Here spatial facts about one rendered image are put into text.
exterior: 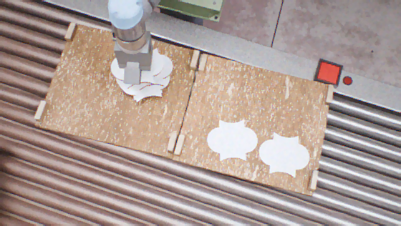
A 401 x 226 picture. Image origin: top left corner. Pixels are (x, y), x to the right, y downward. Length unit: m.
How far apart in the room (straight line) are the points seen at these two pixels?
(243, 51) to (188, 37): 0.18
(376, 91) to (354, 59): 1.12
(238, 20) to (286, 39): 0.28
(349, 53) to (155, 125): 1.52
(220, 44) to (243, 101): 0.21
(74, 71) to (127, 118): 0.22
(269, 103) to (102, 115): 0.50
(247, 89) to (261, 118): 0.10
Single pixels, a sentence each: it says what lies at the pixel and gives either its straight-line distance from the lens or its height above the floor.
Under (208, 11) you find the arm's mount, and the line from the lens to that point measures 1.59.
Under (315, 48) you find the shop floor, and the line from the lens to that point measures 2.65.
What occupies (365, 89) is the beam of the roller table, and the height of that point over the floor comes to 0.92.
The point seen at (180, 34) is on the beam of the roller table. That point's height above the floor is 0.91.
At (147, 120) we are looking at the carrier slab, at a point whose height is 0.94.
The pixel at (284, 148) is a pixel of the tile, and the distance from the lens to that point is 1.40.
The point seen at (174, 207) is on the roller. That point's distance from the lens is 1.36.
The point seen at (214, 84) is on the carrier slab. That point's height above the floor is 0.94.
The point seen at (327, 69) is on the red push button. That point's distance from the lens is 1.54.
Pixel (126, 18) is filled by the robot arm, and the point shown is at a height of 1.36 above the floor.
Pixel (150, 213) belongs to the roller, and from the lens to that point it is 1.36.
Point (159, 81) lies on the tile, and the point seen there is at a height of 0.98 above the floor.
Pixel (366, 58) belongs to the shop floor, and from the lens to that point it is 2.71.
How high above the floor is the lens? 2.26
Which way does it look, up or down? 70 degrees down
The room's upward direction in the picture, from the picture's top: 7 degrees clockwise
